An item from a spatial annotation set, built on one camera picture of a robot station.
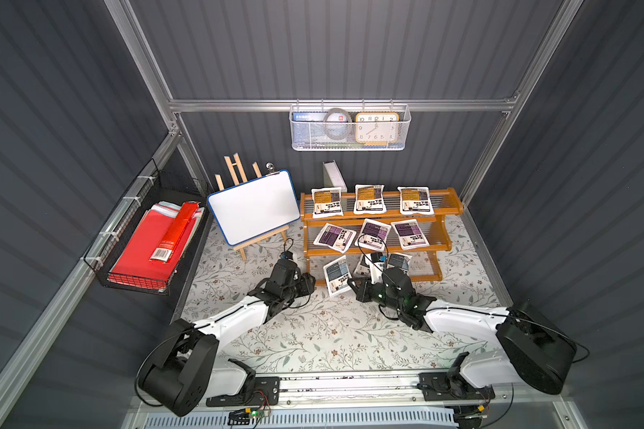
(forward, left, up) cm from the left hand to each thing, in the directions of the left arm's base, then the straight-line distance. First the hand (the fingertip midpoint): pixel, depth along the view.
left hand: (312, 281), depth 87 cm
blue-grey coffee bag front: (+1, -8, +2) cm, 9 cm away
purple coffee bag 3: (+13, -33, +9) cm, 36 cm away
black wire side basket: (+17, +46, +27) cm, 56 cm away
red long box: (+3, +37, +22) cm, 43 cm away
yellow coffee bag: (+14, -5, +23) cm, 27 cm away
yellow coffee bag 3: (+14, -31, +23) cm, 42 cm away
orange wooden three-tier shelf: (+9, -15, +8) cm, 19 cm away
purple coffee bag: (+11, -8, +10) cm, 16 cm away
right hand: (-4, -11, +4) cm, 13 cm away
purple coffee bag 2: (+13, -20, +9) cm, 26 cm away
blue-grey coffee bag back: (+10, -32, -3) cm, 33 cm away
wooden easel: (+28, +26, +23) cm, 45 cm away
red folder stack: (-5, +45, +19) cm, 50 cm away
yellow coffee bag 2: (+15, -18, +23) cm, 33 cm away
